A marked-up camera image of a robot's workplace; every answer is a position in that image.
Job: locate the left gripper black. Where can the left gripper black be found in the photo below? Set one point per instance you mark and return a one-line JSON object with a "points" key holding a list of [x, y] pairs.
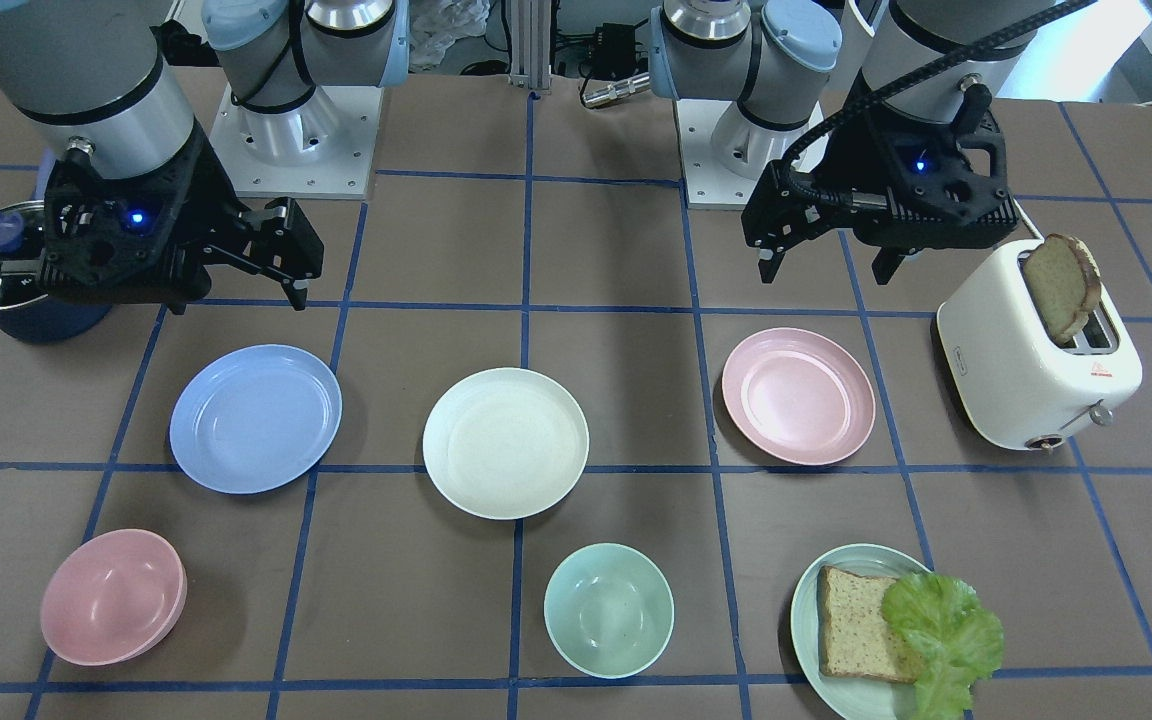
{"points": [[848, 160]]}

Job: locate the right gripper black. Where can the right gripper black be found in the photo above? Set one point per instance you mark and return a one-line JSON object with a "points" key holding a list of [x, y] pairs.
{"points": [[204, 193]]}

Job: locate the pink plate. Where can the pink plate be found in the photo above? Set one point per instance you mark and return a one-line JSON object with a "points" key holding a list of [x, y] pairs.
{"points": [[798, 396]]}

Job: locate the blue plate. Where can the blue plate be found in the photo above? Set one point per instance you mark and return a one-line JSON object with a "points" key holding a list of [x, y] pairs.
{"points": [[255, 419]]}

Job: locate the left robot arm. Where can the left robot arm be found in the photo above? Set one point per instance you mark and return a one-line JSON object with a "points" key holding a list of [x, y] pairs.
{"points": [[776, 59]]}

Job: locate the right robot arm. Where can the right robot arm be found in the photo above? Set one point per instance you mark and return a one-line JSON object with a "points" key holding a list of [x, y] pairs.
{"points": [[94, 70]]}

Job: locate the bread slice in toaster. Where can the bread slice in toaster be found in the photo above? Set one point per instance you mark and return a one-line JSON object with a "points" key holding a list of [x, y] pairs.
{"points": [[1064, 284]]}

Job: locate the white toaster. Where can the white toaster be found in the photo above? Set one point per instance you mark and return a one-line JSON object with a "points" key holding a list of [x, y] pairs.
{"points": [[1018, 389]]}

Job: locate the cream plate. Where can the cream plate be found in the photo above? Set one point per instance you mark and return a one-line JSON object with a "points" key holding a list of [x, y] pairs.
{"points": [[505, 444]]}

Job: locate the blue saucepan with lid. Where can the blue saucepan with lid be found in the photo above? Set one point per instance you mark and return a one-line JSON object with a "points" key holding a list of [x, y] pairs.
{"points": [[27, 313]]}

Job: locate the pink bowl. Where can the pink bowl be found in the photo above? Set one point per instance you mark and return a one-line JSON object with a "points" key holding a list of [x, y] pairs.
{"points": [[114, 598]]}

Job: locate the bread slice on plate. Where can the bread slice on plate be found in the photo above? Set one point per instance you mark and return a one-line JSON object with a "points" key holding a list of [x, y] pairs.
{"points": [[855, 640]]}

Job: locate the lettuce leaf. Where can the lettuce leaf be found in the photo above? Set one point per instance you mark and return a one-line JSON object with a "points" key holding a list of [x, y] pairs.
{"points": [[959, 641]]}

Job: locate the green bowl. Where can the green bowl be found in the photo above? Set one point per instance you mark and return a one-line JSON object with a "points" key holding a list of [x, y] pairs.
{"points": [[609, 611]]}

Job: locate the green plate with food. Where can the green plate with food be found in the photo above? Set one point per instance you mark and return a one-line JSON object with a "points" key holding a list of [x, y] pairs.
{"points": [[851, 698]]}

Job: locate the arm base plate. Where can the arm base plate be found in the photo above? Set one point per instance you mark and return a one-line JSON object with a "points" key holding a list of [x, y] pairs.
{"points": [[723, 153], [323, 150]]}

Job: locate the aluminium frame post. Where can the aluminium frame post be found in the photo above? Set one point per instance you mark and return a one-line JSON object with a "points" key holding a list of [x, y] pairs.
{"points": [[531, 45]]}

